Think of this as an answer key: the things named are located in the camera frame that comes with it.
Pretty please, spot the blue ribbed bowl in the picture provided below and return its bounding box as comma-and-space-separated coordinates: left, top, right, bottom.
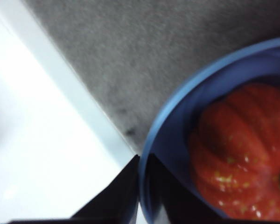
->
138, 35, 280, 224

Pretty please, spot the orange toy pumpkin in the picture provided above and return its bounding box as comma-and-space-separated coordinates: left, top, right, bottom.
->
188, 83, 280, 220

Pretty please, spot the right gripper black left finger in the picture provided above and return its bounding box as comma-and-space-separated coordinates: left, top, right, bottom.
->
9, 154, 141, 224

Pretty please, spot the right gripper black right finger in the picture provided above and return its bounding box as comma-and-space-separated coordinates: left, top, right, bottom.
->
144, 153, 280, 224

